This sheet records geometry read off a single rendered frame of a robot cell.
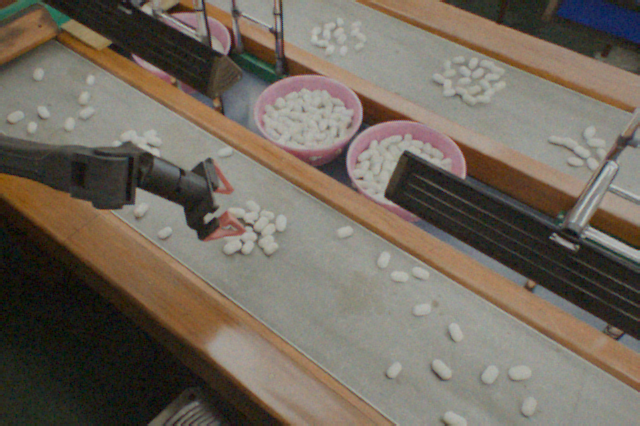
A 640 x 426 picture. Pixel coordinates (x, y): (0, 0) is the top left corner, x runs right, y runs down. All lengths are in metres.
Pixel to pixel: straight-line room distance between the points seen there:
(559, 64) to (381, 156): 0.56
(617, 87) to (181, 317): 1.18
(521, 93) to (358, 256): 0.67
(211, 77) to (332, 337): 0.51
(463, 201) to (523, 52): 0.91
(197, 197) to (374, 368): 0.43
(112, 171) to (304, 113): 0.69
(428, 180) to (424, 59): 0.83
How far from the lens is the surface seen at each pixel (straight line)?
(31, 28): 1.64
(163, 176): 0.84
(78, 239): 1.19
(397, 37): 1.64
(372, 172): 1.25
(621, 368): 1.11
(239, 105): 1.51
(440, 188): 0.77
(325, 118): 1.38
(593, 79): 1.60
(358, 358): 1.01
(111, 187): 0.81
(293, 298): 1.05
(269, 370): 0.97
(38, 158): 0.85
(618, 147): 1.15
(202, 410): 0.96
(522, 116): 1.46
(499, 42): 1.64
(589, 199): 0.79
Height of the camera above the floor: 1.67
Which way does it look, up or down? 53 degrees down
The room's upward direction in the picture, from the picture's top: straight up
